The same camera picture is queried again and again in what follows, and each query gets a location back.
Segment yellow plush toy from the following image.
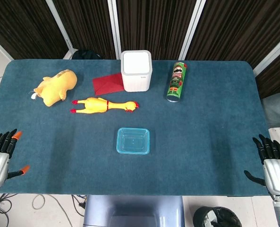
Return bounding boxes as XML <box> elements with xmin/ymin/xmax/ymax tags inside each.
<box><xmin>30</xmin><ymin>69</ymin><xmax>78</xmax><ymax>107</ymax></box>

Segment white floor cable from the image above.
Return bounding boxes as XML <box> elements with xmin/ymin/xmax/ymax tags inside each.
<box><xmin>32</xmin><ymin>194</ymin><xmax>46</xmax><ymax>210</ymax></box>

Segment dark slatted partition screen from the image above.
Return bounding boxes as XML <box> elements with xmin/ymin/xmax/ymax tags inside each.
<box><xmin>0</xmin><ymin>0</ymin><xmax>280</xmax><ymax>99</ymax></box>

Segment grey chair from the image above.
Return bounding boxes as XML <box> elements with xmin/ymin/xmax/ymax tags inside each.
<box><xmin>261</xmin><ymin>91</ymin><xmax>280</xmax><ymax>130</ymax></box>

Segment teal felt table cloth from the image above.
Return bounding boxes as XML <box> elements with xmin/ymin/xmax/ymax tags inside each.
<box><xmin>0</xmin><ymin>59</ymin><xmax>271</xmax><ymax>197</ymax></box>

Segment blue-grey robot torso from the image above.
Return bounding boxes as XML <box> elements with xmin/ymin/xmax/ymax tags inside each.
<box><xmin>83</xmin><ymin>195</ymin><xmax>185</xmax><ymax>227</ymax></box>

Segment black trash bin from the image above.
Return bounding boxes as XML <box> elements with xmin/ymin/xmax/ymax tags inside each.
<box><xmin>193</xmin><ymin>206</ymin><xmax>243</xmax><ymax>227</ymax></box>

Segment white square bin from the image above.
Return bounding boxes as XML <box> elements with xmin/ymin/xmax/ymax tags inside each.
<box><xmin>120</xmin><ymin>50</ymin><xmax>153</xmax><ymax>93</ymax></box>

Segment black bag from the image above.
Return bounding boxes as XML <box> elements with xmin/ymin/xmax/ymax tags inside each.
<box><xmin>71</xmin><ymin>49</ymin><xmax>102</xmax><ymax>60</ymax></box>

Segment green Pringles can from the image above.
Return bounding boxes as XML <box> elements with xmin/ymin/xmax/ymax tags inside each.
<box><xmin>166</xmin><ymin>61</ymin><xmax>188</xmax><ymax>103</ymax></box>

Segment yellow rubber chicken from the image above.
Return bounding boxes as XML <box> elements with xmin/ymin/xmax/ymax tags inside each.
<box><xmin>70</xmin><ymin>97</ymin><xmax>140</xmax><ymax>114</ymax></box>

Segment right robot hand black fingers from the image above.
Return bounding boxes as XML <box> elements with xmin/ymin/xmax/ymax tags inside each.
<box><xmin>243</xmin><ymin>134</ymin><xmax>280</xmax><ymax>196</ymax></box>

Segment clear plastic container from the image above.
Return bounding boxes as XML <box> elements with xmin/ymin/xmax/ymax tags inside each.
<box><xmin>118</xmin><ymin>129</ymin><xmax>150</xmax><ymax>154</ymax></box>

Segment black floor cables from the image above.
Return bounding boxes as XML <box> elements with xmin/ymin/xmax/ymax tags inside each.
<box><xmin>0</xmin><ymin>193</ymin><xmax>18</xmax><ymax>222</ymax></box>

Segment red cloth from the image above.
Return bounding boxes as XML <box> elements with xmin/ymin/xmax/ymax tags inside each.
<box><xmin>92</xmin><ymin>72</ymin><xmax>125</xmax><ymax>96</ymax></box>

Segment blue container lid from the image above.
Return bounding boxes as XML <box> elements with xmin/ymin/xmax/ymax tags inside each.
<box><xmin>116</xmin><ymin>127</ymin><xmax>151</xmax><ymax>156</ymax></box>

